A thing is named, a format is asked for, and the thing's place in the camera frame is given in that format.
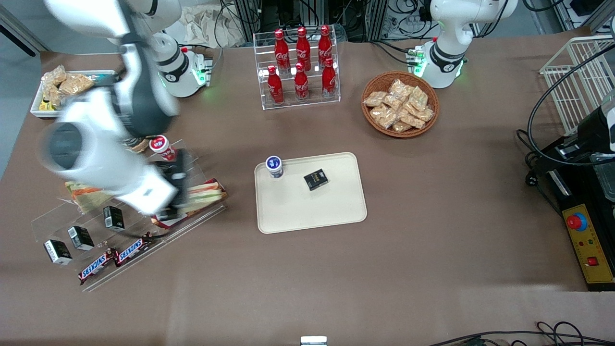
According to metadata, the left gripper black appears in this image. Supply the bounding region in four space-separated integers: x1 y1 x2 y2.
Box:
577 107 612 155

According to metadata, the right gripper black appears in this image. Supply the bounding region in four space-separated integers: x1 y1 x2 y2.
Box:
160 149 192 220

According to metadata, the sandwich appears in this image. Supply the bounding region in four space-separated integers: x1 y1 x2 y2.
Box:
65 181 118 214
185 180 226 213

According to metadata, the cream plastic tray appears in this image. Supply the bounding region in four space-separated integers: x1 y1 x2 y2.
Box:
254 152 368 235

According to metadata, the red snack box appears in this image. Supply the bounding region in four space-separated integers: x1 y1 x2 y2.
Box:
153 179 228 229

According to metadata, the clear plastic container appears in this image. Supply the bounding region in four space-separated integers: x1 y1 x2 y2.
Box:
590 153 615 202

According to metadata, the red lid cup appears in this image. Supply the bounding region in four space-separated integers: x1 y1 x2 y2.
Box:
149 135 176 162

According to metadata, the black conveyor machine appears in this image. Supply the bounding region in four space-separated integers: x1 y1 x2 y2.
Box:
531 135 615 292

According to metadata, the Snickers chocolate bar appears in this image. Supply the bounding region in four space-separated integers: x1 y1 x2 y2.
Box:
78 250 118 284
114 235 150 266

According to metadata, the black box white label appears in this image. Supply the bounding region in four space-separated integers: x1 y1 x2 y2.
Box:
103 206 125 231
67 225 95 251
44 239 73 265

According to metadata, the red emergency stop button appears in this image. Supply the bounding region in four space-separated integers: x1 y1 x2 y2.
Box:
566 211 588 232

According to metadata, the blue lid yogurt cup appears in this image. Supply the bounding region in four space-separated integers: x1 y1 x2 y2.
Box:
265 155 284 179

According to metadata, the clear acrylic display stand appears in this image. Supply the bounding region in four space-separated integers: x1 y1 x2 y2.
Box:
30 139 227 293

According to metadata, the black box gold print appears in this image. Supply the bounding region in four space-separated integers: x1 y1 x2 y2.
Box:
303 168 329 191

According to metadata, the yellow control panel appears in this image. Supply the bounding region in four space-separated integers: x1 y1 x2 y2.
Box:
561 203 615 285

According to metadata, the red cola bottle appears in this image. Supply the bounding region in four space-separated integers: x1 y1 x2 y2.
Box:
294 62 309 101
267 65 284 105
318 25 333 68
274 29 291 75
321 58 337 98
295 26 311 72

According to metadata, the white plastic bin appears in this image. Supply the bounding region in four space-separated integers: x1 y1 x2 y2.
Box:
30 70 118 119

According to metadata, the clear acrylic bottle rack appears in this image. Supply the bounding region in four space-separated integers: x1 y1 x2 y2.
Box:
253 26 341 111

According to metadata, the brown wicker basket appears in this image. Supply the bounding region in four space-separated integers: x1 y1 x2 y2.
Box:
361 71 440 139

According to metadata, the white wire basket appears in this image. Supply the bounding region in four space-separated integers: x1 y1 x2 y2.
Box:
539 35 615 136

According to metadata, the thick black looped cable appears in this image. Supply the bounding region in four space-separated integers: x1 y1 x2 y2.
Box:
527 42 615 167

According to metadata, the black machine power cable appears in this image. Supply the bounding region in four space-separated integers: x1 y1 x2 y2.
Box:
517 129 546 188

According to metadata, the aluminium frame rack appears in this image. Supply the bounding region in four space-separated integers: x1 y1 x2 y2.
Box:
233 0 390 43

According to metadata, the coiled black cable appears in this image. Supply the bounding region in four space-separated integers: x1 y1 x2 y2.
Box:
536 321 586 346

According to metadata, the long black cable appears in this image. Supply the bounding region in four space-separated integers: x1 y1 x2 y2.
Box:
428 329 615 346

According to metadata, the dark grey metal rail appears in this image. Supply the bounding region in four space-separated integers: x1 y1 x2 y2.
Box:
0 7 39 57

